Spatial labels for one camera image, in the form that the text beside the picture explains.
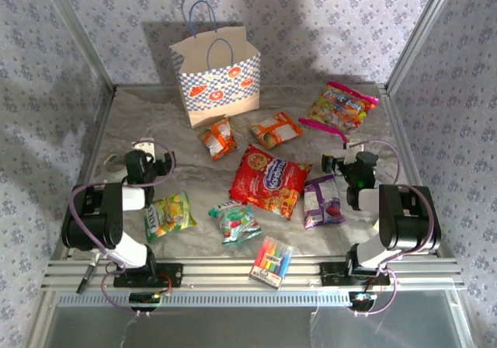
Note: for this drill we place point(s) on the black marker pen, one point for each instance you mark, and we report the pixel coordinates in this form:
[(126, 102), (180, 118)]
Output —
[(86, 276)]

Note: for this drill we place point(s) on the purple snack bag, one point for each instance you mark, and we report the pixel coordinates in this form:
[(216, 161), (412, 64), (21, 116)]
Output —
[(323, 202)]

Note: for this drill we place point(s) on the pack of coloured markers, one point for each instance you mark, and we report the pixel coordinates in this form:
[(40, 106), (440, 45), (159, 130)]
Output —
[(272, 262)]

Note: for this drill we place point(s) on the aluminium frame post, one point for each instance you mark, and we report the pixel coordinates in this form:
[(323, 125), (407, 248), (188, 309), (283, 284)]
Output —
[(421, 33), (80, 33)]

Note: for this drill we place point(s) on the grey metal sheet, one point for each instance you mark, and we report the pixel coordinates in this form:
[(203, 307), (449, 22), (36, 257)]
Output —
[(248, 328)]

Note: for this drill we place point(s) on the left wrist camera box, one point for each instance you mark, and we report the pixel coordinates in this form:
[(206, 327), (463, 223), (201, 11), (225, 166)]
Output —
[(143, 145)]

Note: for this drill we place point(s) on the pink-edged fruit candy bag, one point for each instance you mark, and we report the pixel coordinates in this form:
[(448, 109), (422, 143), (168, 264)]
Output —
[(338, 109)]

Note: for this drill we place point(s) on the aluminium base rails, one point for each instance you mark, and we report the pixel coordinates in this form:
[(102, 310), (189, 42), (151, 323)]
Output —
[(248, 274)]

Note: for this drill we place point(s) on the teal mint candy bag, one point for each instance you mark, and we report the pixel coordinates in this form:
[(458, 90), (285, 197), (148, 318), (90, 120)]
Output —
[(235, 221)]

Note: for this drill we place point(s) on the green yellow candy bag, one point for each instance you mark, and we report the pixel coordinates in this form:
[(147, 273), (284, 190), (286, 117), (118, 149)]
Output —
[(169, 216)]

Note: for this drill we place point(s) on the orange fruit candy packet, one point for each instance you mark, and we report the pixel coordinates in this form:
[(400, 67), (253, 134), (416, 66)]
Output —
[(276, 130)]

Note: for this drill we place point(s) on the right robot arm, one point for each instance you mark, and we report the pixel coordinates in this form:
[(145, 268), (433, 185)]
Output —
[(404, 216)]

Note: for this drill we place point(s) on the blue checkered paper bag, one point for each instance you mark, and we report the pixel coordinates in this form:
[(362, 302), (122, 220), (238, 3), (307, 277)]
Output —
[(217, 88)]

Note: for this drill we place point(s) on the aluminium side rail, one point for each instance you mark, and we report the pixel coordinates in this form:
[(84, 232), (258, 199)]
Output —
[(86, 161), (402, 138)]

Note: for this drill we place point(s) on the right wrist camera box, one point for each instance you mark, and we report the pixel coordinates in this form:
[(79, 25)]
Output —
[(353, 144)]

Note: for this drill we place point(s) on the large red cookie bag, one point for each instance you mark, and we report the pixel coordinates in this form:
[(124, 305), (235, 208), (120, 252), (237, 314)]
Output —
[(270, 181)]

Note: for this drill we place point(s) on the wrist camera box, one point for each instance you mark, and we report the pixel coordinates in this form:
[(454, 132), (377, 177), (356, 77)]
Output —
[(143, 145), (353, 144)]

